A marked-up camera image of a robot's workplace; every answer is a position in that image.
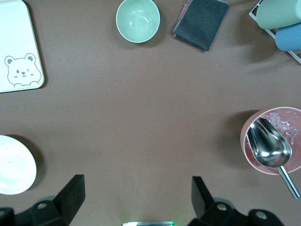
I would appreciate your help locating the pale green cup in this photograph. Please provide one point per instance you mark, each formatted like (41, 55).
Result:
(277, 11)

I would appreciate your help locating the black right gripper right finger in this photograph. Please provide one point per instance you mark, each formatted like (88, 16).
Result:
(202, 200)

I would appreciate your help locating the pale blue cup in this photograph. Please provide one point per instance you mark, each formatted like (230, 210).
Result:
(289, 37)

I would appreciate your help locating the white round plate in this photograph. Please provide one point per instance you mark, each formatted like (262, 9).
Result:
(14, 164)

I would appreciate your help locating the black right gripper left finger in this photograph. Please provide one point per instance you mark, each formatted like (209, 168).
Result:
(68, 195)

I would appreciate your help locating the steel scoop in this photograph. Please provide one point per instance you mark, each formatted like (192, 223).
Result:
(270, 146)

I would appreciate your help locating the dark grey folded cloth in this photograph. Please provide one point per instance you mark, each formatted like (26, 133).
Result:
(200, 26)

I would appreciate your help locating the pale green bowl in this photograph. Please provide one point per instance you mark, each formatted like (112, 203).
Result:
(138, 21)

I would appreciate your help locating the pink bowl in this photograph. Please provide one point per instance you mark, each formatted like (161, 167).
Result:
(249, 141)

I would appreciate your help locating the cream bear print tray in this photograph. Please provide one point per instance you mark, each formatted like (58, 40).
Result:
(16, 35)

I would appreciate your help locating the clear ice cubes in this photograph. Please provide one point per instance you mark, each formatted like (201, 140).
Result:
(282, 124)

